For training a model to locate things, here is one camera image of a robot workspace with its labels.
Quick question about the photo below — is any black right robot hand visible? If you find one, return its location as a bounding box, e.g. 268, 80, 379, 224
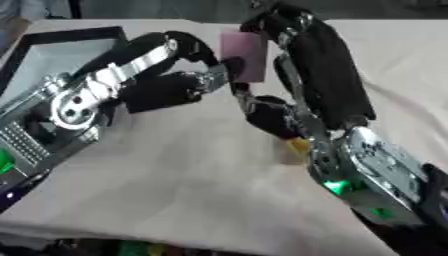
229, 2, 378, 141

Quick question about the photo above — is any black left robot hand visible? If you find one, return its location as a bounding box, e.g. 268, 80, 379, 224
47, 30, 247, 132

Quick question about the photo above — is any pink rectangular block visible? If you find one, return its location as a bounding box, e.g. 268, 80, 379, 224
217, 27, 270, 83

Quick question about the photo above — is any black box with white inside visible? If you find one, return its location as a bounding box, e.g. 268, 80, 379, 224
0, 25, 130, 108

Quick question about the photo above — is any yellow block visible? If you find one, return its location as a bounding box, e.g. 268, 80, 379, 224
283, 136, 312, 155

